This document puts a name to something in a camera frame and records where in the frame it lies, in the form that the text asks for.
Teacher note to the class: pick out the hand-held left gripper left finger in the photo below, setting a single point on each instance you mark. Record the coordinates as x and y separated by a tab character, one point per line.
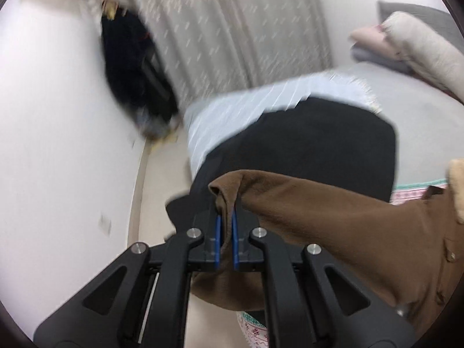
218	239

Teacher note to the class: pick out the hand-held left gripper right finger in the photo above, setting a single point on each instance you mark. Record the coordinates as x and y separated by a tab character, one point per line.
235	239

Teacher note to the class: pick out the brown coat with cream collar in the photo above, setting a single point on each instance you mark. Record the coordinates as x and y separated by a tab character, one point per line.
344	217

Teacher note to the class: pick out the black hanging clothes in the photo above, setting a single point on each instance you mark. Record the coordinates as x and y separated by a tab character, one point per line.
130	72

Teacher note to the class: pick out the black quilt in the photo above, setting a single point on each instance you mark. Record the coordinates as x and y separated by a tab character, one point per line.
308	145

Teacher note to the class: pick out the light blue striped fringed blanket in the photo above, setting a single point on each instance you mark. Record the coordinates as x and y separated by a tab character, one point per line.
246	105

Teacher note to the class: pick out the red green patterned blanket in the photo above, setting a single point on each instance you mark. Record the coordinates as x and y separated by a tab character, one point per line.
409	195

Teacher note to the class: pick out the beige star print curtain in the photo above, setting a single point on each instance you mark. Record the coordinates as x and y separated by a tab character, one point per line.
235	25

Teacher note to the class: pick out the bed with grey sheet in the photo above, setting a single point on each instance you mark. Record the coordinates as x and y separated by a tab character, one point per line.
424	127

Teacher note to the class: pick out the grey pillow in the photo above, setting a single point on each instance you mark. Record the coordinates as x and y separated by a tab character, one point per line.
380	61

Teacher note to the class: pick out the pink pillow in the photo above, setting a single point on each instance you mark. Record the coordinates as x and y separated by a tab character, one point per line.
369	38

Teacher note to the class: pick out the cream rolled duvet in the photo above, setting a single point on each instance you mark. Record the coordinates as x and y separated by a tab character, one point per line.
424	50

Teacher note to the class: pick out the grey quilted headboard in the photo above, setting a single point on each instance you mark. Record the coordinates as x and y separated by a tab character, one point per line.
417	12

